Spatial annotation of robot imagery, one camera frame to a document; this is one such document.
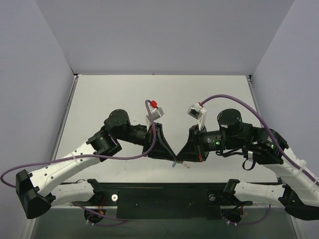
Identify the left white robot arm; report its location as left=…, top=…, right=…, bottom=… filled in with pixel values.
left=15, top=107, right=176, bottom=219

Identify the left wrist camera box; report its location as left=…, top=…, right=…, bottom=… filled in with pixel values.
left=146, top=106, right=164, bottom=122

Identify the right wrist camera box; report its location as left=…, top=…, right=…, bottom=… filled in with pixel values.
left=187, top=103, right=207, bottom=127

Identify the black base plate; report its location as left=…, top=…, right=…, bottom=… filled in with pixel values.
left=84, top=183, right=252, bottom=220

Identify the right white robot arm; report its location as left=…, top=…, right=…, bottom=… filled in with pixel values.
left=177, top=109, right=319, bottom=221

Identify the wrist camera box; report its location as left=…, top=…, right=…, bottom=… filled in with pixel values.
left=187, top=103, right=207, bottom=127
left=146, top=106, right=164, bottom=122

